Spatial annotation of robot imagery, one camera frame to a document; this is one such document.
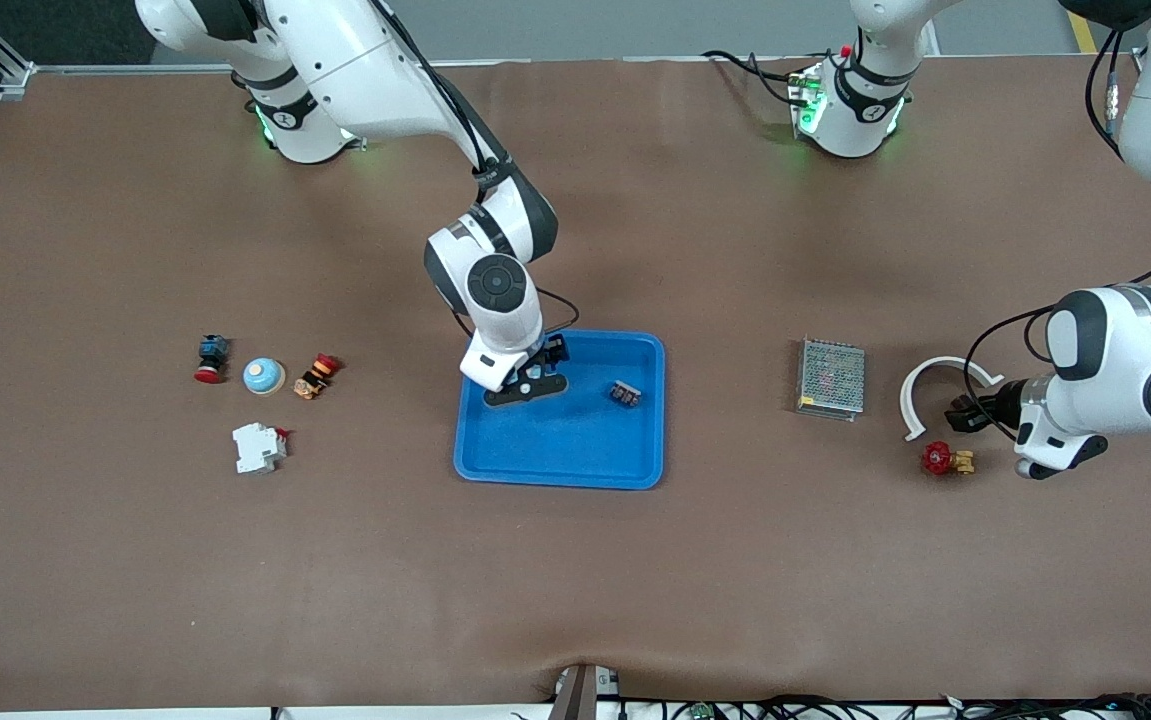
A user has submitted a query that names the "black arm base cable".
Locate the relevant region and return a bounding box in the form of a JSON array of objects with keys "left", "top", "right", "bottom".
[{"left": 702, "top": 48, "right": 804, "bottom": 107}]

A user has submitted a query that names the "metal mesh power supply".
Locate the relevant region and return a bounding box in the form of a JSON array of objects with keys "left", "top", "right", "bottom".
[{"left": 795, "top": 337, "right": 867, "bottom": 423}]

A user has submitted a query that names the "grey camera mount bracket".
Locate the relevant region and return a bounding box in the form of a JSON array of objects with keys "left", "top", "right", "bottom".
[{"left": 547, "top": 662, "right": 622, "bottom": 720}]

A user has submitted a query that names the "blue plastic tray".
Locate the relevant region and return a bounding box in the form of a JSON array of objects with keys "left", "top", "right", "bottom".
[{"left": 453, "top": 326, "right": 667, "bottom": 492}]

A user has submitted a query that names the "white circuit breaker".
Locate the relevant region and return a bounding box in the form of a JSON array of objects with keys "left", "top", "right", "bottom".
[{"left": 231, "top": 422, "right": 290, "bottom": 476}]

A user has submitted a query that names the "red-handled brass valve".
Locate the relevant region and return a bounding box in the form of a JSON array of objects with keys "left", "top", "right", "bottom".
[{"left": 922, "top": 441, "right": 976, "bottom": 477}]

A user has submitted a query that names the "white curved plastic clamp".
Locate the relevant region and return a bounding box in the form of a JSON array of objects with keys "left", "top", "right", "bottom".
[{"left": 899, "top": 355, "right": 1006, "bottom": 443}]

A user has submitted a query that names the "orange red emergency button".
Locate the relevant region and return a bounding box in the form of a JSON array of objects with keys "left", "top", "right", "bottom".
[{"left": 293, "top": 353, "right": 340, "bottom": 402}]

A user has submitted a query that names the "black cable bundle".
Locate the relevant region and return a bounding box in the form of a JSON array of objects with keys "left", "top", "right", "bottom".
[{"left": 620, "top": 692, "right": 1151, "bottom": 720}]

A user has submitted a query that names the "red pushbutton blue switch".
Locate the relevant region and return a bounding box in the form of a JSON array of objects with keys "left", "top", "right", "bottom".
[{"left": 194, "top": 334, "right": 232, "bottom": 385}]

